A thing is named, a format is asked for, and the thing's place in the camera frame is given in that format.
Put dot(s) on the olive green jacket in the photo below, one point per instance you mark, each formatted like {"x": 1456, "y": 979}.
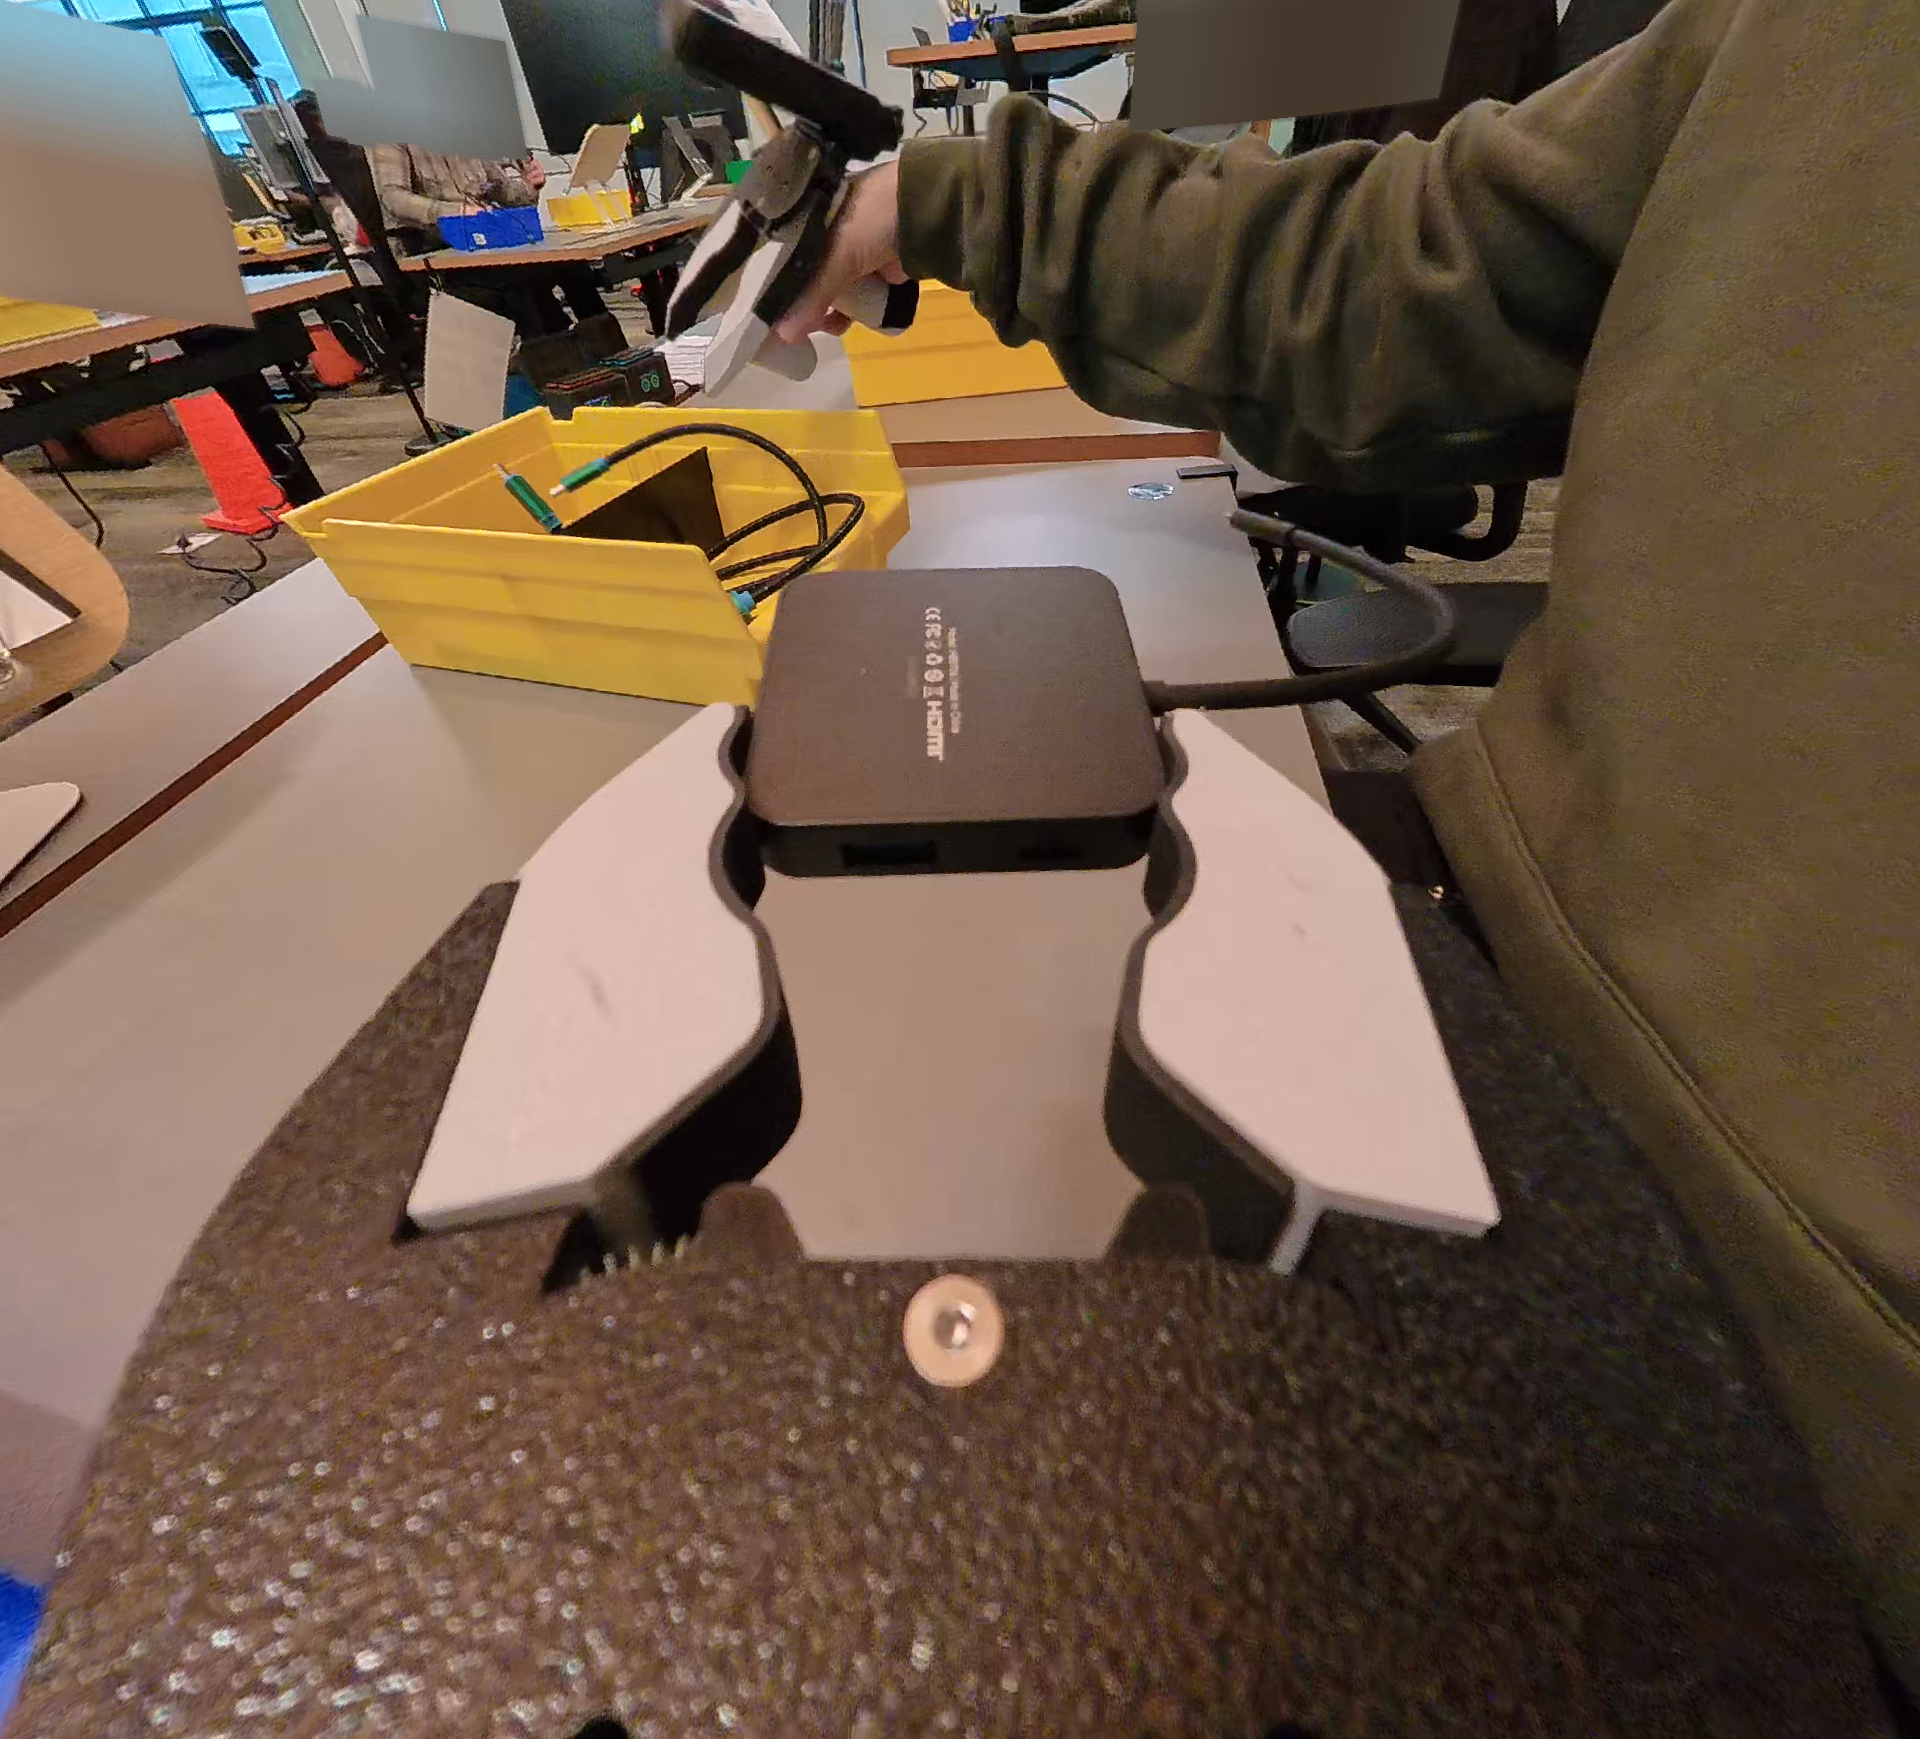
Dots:
{"x": 1725, "y": 720}

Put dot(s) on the small blue bin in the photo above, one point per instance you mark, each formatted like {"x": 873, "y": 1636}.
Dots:
{"x": 486, "y": 232}

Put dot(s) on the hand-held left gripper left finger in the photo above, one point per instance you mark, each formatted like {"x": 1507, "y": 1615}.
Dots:
{"x": 600, "y": 1005}

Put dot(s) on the grey desk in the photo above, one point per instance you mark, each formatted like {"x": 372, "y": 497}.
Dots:
{"x": 298, "y": 869}
{"x": 1051, "y": 428}

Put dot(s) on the blue plastic bin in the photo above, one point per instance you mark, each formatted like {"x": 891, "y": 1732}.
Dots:
{"x": 15, "y": 1636}

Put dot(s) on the black bin divider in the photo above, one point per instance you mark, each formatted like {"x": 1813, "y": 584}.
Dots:
{"x": 659, "y": 500}

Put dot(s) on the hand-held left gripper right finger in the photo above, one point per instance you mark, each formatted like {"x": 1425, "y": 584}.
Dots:
{"x": 1319, "y": 1005}

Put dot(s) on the black monitor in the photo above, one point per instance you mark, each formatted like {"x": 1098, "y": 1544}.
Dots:
{"x": 600, "y": 67}

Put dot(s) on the orange traffic cone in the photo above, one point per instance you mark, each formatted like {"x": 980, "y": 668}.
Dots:
{"x": 333, "y": 353}
{"x": 226, "y": 467}

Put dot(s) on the person's right hand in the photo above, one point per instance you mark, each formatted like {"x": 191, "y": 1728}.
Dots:
{"x": 872, "y": 232}

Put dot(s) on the black port hub box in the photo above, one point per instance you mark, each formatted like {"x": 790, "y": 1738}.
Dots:
{"x": 961, "y": 691}

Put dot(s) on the person's right forearm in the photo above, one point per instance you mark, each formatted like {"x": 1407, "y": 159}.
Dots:
{"x": 1202, "y": 270}

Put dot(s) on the wooden clipboard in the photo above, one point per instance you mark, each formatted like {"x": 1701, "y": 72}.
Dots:
{"x": 59, "y": 584}

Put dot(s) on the black office chair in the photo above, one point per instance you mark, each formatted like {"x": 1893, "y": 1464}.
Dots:
{"x": 1396, "y": 612}

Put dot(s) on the black battery case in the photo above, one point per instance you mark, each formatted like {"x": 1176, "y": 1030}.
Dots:
{"x": 641, "y": 372}
{"x": 576, "y": 389}

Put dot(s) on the yellow plastic bin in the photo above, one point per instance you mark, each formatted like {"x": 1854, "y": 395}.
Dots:
{"x": 946, "y": 353}
{"x": 570, "y": 612}

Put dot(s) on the hanging white sheet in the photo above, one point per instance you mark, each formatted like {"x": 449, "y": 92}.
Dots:
{"x": 468, "y": 359}

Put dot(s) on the white stand base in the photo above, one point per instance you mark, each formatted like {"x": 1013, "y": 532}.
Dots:
{"x": 29, "y": 830}

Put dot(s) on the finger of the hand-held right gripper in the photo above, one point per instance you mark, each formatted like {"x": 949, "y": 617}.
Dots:
{"x": 720, "y": 270}
{"x": 765, "y": 323}

